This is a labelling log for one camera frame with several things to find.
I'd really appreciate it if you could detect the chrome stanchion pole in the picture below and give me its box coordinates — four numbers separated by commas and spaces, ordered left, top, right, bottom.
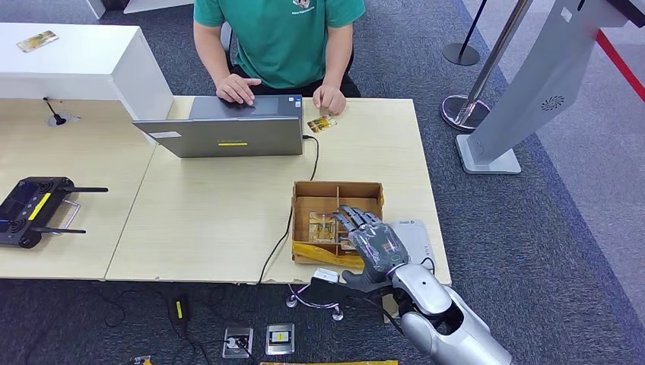
440, 0, 534, 134

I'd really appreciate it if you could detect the grey office chair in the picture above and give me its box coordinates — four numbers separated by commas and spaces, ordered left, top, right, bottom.
220, 22, 235, 66

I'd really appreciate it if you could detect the chrome chair base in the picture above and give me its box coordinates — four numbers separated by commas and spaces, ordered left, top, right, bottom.
285, 283, 348, 322

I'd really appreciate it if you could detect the floor socket with plug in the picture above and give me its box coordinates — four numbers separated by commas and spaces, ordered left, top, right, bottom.
222, 327, 255, 360

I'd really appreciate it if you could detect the desk leg panel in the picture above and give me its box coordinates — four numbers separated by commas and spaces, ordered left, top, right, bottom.
381, 294, 402, 324

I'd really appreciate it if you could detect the grey laptop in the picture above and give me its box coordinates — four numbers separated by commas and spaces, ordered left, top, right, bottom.
132, 94, 305, 160

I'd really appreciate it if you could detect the person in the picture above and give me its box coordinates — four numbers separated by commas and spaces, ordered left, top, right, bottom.
192, 0, 367, 116

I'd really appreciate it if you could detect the person's hand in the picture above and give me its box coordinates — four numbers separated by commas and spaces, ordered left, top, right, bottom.
312, 83, 348, 116
215, 73, 262, 106

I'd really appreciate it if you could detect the white counter block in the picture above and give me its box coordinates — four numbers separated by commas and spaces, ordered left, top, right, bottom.
0, 22, 176, 122

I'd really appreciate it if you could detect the small black desk microphone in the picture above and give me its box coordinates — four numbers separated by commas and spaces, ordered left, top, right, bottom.
42, 97, 68, 127

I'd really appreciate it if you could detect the black laptop power cable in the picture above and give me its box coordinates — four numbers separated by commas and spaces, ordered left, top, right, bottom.
258, 135, 320, 286

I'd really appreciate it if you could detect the black remote controller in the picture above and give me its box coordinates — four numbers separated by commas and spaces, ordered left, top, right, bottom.
0, 176, 110, 250

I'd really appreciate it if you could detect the person's left hand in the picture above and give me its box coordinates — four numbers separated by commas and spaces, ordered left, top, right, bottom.
312, 83, 348, 116

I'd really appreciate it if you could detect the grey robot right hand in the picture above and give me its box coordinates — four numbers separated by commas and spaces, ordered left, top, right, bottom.
332, 205, 410, 294

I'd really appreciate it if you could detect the silver kiosk stand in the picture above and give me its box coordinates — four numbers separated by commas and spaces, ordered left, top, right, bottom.
455, 0, 645, 176

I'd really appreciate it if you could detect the yellow card on counter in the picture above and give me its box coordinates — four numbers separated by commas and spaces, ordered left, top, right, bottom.
16, 30, 59, 55

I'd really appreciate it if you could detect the person's right hand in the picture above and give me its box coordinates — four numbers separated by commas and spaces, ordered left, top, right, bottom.
215, 73, 262, 106

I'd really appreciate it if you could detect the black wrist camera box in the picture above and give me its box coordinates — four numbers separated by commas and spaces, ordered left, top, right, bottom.
308, 268, 394, 306

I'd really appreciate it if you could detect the yellow printed ID card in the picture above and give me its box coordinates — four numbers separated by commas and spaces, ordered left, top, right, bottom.
307, 114, 338, 134

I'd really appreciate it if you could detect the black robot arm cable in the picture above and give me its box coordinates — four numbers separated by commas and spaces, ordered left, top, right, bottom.
352, 256, 437, 336

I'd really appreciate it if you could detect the black stanchion post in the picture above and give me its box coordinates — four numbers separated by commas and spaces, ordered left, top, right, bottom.
443, 0, 489, 68

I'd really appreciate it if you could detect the brown divided card box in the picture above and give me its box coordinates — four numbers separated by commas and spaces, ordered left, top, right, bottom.
291, 180, 386, 267

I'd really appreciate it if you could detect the white cabinet base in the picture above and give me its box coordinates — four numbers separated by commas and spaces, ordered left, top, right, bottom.
84, 0, 196, 21

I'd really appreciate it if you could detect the red barrier belt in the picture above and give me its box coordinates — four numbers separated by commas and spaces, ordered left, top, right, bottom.
595, 30, 645, 104

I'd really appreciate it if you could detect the yellow card in box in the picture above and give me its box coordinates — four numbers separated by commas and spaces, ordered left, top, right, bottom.
308, 211, 338, 244

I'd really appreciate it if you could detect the floor socket with yellow label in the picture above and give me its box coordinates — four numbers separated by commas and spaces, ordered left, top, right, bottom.
265, 323, 296, 357

